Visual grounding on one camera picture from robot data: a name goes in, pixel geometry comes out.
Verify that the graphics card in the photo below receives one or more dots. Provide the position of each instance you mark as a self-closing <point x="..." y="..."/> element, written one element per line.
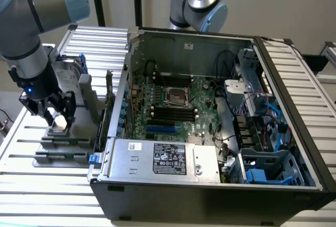
<point x="106" y="117"/>

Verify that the green motherboard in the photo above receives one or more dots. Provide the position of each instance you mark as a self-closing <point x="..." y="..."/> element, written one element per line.
<point x="173" y="106"/>

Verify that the black RAM slot bank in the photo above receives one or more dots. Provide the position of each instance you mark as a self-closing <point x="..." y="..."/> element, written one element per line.
<point x="174" y="113"/>
<point x="173" y="79"/>

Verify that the CPU socket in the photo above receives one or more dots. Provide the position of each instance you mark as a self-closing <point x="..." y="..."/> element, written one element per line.
<point x="178" y="96"/>

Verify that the silver metal drive cage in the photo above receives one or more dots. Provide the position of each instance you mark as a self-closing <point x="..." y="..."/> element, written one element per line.
<point x="249" y="85"/>

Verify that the hard disk drive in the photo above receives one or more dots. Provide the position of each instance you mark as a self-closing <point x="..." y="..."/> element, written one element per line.
<point x="67" y="77"/>

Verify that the grey parts rack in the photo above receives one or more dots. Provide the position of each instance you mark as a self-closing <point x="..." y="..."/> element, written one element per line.
<point x="67" y="132"/>

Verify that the black vertical pole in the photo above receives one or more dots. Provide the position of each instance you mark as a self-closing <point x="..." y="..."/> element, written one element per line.
<point x="137" y="1"/>
<point x="97" y="0"/>

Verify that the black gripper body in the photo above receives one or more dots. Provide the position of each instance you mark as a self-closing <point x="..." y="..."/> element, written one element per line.
<point x="39" y="88"/>

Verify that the blue plastic disk bay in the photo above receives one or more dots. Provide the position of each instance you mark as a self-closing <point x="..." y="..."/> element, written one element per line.
<point x="267" y="166"/>

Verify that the black open PC case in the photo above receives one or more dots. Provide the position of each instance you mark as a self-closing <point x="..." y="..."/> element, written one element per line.
<point x="199" y="185"/>

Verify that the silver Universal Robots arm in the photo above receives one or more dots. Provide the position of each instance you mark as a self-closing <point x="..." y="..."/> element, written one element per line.
<point x="34" y="14"/>

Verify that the blue expansion slot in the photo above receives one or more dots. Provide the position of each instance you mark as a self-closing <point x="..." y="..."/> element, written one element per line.
<point x="160" y="130"/>

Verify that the blue case latch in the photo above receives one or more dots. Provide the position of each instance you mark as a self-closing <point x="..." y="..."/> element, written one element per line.
<point x="95" y="159"/>

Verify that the square CPU chip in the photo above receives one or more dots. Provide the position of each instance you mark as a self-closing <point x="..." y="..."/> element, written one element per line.
<point x="59" y="124"/>

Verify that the silver power supply unit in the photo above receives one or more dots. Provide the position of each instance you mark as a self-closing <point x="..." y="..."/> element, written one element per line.
<point x="162" y="161"/>

